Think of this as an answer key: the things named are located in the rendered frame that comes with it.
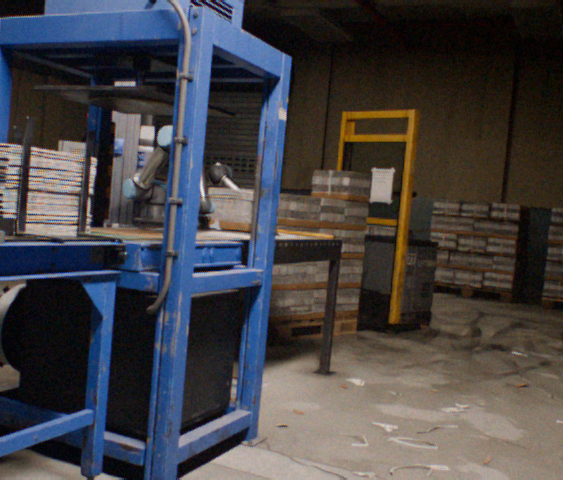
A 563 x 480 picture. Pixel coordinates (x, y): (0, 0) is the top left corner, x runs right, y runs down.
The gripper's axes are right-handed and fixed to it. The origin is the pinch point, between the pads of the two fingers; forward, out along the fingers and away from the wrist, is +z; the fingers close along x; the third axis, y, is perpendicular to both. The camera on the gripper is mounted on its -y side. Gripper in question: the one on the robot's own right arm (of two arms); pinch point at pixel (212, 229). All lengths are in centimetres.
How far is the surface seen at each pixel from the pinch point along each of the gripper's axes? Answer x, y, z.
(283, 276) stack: 1, -32, 106
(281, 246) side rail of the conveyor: -63, -3, -40
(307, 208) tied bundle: -5, 17, 124
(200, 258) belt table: -67, -6, -121
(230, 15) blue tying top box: -65, 87, -110
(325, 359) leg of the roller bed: -61, -71, 40
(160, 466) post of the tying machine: -81, -71, -157
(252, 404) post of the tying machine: -82, -64, -97
